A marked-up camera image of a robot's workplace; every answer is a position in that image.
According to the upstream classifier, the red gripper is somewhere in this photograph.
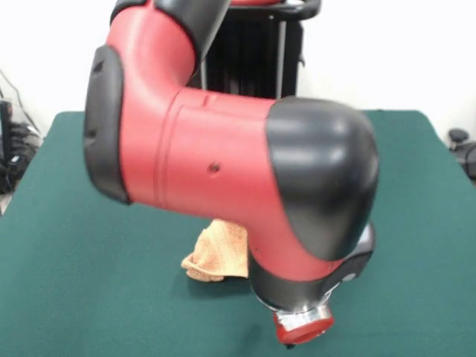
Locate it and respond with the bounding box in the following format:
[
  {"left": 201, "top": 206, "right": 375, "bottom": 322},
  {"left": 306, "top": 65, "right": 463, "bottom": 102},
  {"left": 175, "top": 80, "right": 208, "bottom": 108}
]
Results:
[{"left": 274, "top": 303, "right": 334, "bottom": 351}]

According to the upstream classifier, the tan terry towel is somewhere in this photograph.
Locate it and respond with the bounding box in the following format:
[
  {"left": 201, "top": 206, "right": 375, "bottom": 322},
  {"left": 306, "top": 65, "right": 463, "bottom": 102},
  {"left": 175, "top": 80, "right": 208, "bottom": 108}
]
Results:
[{"left": 181, "top": 219, "right": 249, "bottom": 283}]

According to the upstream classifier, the dark green table cloth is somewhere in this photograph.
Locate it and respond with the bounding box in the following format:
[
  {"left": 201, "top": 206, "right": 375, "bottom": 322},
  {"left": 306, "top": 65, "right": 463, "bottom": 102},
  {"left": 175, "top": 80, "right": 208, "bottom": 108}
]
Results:
[{"left": 0, "top": 109, "right": 476, "bottom": 357}]

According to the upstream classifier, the black office chair part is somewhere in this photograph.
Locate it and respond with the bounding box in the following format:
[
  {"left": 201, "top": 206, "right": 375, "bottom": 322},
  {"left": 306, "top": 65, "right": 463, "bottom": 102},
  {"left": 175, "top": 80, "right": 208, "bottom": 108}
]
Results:
[{"left": 448, "top": 128, "right": 476, "bottom": 176}]

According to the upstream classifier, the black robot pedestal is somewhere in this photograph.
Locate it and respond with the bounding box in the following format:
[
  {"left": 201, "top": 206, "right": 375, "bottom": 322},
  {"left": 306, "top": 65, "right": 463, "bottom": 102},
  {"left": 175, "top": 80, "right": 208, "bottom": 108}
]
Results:
[{"left": 202, "top": 0, "right": 321, "bottom": 101}]

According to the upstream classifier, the black equipment with cables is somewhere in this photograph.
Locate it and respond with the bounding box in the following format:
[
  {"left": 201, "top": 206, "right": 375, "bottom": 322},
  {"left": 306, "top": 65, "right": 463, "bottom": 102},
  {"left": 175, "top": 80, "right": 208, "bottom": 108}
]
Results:
[{"left": 0, "top": 99, "right": 42, "bottom": 195}]

